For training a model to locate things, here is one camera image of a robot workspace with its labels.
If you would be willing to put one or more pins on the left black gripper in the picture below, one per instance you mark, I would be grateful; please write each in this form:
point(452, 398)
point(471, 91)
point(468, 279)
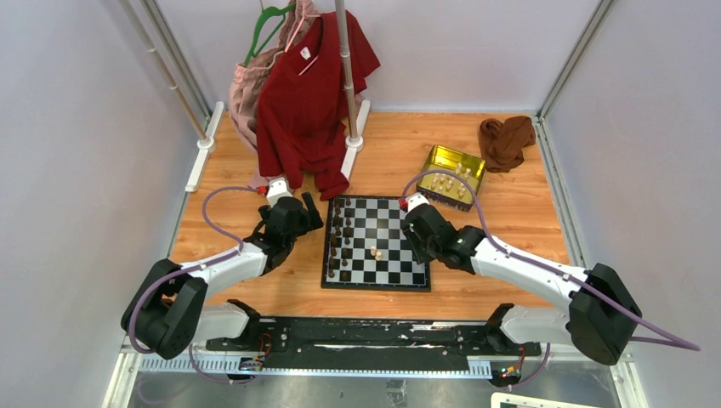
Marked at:
point(309, 220)

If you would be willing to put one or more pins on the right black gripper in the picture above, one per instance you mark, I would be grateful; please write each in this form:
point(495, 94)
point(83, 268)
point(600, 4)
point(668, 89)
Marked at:
point(411, 237)

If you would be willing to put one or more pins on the gold metal tin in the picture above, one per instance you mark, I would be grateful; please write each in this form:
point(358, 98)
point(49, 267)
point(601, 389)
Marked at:
point(451, 177)

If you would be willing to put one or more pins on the black white chessboard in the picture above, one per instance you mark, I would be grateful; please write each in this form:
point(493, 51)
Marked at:
point(365, 247)

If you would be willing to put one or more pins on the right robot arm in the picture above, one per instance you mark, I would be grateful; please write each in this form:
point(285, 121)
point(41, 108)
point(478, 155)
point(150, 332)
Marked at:
point(590, 309)

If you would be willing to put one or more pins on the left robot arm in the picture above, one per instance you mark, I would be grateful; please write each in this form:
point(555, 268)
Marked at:
point(169, 312)

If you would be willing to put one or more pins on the red t-shirt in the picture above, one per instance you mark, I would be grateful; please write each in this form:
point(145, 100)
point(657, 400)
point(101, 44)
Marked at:
point(300, 112)

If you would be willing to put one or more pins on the white rack base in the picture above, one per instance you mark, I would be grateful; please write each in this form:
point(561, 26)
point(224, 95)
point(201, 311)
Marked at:
point(355, 141)

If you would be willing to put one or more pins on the brown crumpled cloth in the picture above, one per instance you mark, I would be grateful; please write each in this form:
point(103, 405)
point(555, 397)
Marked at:
point(502, 143)

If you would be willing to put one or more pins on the pink garment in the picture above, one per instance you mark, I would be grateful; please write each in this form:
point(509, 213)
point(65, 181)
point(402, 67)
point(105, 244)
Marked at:
point(250, 77)

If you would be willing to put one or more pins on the green clothes hanger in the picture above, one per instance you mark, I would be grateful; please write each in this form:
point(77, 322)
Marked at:
point(261, 35)

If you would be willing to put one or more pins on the metal clothes rack pole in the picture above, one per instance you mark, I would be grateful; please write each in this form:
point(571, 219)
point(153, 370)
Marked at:
point(345, 55)

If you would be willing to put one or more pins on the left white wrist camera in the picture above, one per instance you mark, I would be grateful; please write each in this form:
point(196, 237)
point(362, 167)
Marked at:
point(277, 189)

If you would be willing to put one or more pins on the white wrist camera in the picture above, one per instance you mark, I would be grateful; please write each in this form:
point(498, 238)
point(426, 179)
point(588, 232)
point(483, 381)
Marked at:
point(277, 189)
point(415, 200)

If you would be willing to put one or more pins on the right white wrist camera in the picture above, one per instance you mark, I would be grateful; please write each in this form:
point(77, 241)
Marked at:
point(415, 200)

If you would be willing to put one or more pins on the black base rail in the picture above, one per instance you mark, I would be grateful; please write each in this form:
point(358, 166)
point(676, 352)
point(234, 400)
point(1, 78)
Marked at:
point(371, 344)

